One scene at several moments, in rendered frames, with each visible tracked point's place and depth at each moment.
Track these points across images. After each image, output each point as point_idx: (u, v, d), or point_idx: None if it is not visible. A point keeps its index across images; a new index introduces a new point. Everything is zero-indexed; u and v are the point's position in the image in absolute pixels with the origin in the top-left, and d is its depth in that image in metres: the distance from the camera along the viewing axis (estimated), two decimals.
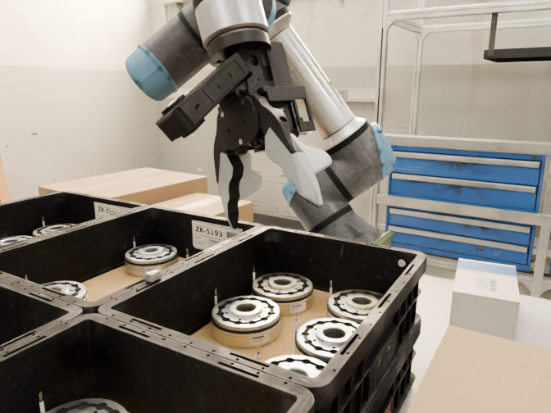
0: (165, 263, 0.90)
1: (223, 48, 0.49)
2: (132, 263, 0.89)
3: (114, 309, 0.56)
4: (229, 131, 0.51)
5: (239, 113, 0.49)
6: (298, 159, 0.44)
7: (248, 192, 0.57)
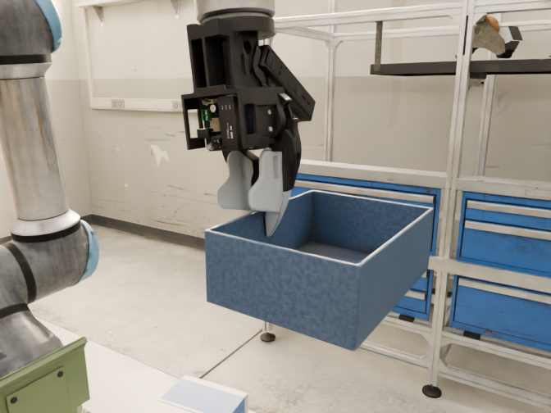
0: None
1: None
2: None
3: None
4: None
5: None
6: None
7: (260, 206, 0.46)
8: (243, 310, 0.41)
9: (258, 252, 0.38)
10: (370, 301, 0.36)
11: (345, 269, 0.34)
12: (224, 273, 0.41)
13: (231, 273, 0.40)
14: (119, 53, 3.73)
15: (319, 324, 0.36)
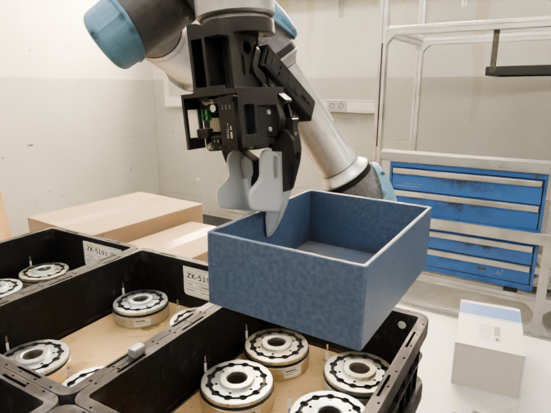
0: (154, 314, 0.86)
1: None
2: (120, 315, 0.85)
3: (93, 396, 0.52)
4: None
5: None
6: None
7: (260, 206, 0.46)
8: (246, 310, 0.41)
9: (262, 253, 0.38)
10: (375, 301, 0.37)
11: (352, 270, 0.34)
12: (227, 274, 0.41)
13: (235, 274, 0.40)
14: None
15: (324, 324, 0.37)
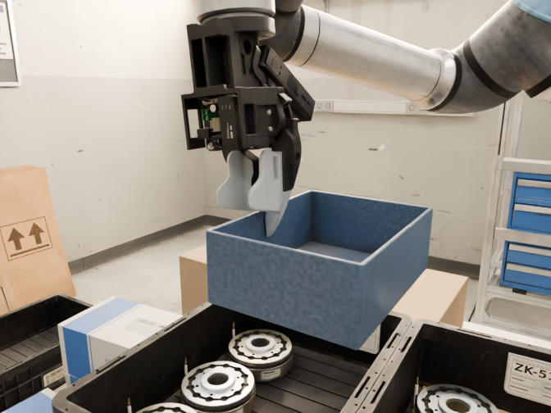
0: None
1: None
2: None
3: None
4: None
5: None
6: None
7: (260, 206, 0.46)
8: (244, 310, 0.41)
9: (260, 251, 0.38)
10: (372, 301, 0.37)
11: (348, 268, 0.34)
12: (225, 273, 0.41)
13: (233, 273, 0.40)
14: None
15: (321, 323, 0.37)
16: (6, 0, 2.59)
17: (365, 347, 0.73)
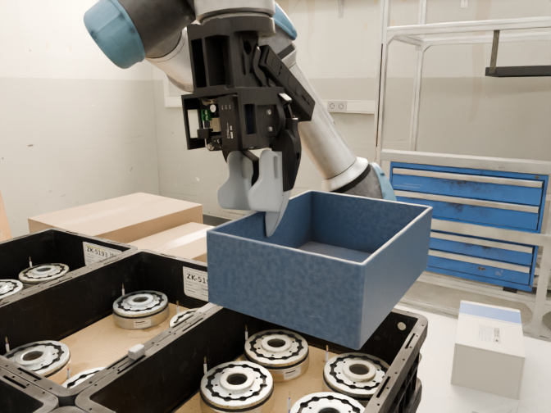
0: (154, 315, 0.86)
1: None
2: (120, 315, 0.85)
3: (93, 397, 0.52)
4: None
5: None
6: None
7: (260, 206, 0.46)
8: (245, 310, 0.41)
9: (261, 252, 0.38)
10: (373, 300, 0.37)
11: (349, 268, 0.34)
12: (225, 273, 0.41)
13: (234, 273, 0.40)
14: None
15: (322, 323, 0.37)
16: None
17: None
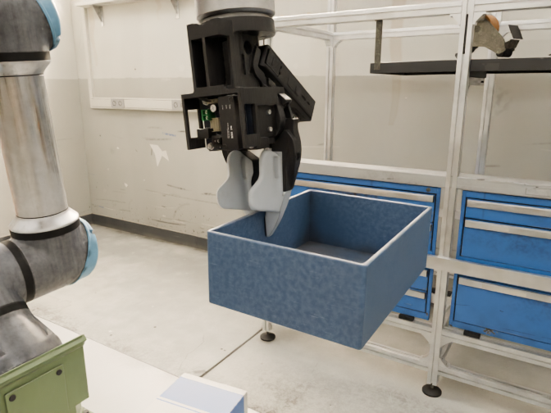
0: None
1: None
2: None
3: None
4: None
5: None
6: None
7: (260, 206, 0.46)
8: (246, 310, 0.41)
9: (262, 252, 0.38)
10: (375, 301, 0.37)
11: (352, 269, 0.34)
12: (227, 274, 0.41)
13: (234, 273, 0.40)
14: (119, 52, 3.73)
15: (324, 323, 0.37)
16: None
17: None
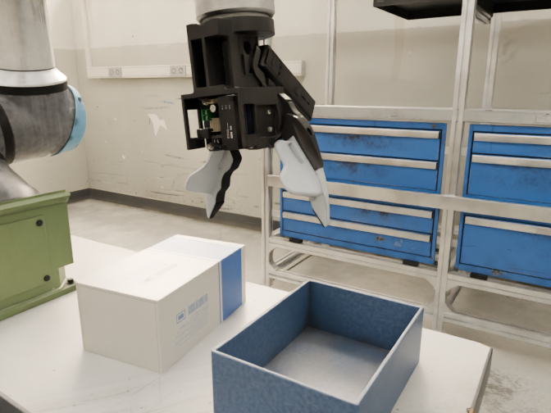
0: None
1: None
2: None
3: None
4: None
5: None
6: None
7: (299, 191, 0.43)
8: None
9: (262, 378, 0.41)
10: None
11: (344, 406, 0.37)
12: (229, 391, 0.44)
13: (237, 392, 0.43)
14: (116, 20, 3.66)
15: None
16: None
17: None
